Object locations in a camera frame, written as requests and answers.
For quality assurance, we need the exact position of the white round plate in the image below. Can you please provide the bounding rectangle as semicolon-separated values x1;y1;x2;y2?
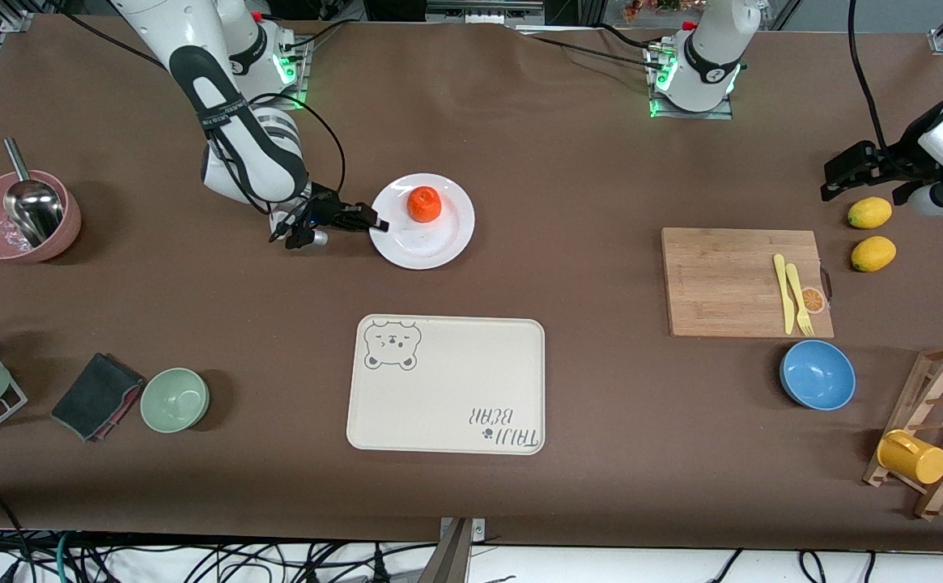
367;174;476;272

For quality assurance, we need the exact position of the blue bowl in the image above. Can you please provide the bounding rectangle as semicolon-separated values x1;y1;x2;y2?
779;339;857;411

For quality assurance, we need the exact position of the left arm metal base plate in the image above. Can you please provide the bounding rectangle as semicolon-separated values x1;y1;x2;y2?
645;40;735;121

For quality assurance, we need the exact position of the yellow cup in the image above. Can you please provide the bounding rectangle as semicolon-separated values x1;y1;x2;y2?
877;429;943;486

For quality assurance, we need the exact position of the wooden cutting board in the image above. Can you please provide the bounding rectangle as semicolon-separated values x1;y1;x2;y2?
661;228;835;338

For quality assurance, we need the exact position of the yellow plastic fork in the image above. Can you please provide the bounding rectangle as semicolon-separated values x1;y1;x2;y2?
785;263;815;337

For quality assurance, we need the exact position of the green floor cable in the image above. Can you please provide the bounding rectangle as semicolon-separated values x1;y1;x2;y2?
55;532;77;583

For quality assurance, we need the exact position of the black base cable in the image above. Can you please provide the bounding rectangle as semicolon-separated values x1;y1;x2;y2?
277;20;355;51
572;47;665;74
529;34;660;62

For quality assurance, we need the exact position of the metal scoop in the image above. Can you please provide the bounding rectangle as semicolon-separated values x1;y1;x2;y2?
3;138;65;246

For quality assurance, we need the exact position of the light green bowl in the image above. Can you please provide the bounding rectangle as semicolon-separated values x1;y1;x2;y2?
140;368;211;434

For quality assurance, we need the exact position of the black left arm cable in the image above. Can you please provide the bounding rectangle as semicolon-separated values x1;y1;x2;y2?
847;0;894;160

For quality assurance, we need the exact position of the dark grey folded cloth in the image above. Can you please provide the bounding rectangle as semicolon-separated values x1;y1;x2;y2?
50;352;147;443

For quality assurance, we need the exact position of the beige bear print tray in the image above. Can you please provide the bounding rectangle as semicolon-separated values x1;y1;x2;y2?
346;314;546;456

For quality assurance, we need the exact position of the yellow lemon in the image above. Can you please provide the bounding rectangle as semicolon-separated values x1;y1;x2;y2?
850;236;898;273
847;197;894;230

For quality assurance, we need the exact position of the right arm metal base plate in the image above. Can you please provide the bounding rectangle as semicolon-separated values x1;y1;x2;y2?
273;36;312;110

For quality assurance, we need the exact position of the yellow plastic knife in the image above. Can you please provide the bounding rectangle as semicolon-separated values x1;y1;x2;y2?
773;254;796;335

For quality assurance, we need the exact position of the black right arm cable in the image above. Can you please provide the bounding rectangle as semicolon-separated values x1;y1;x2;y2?
54;8;348;237

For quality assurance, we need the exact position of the metal table edge bracket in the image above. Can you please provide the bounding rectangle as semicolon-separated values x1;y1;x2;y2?
416;517;488;583

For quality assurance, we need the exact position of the orange fruit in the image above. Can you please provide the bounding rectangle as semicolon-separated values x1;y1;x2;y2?
406;186;444;224

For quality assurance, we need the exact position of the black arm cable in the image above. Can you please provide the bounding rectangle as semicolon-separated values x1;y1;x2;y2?
54;8;348;237
847;0;894;160

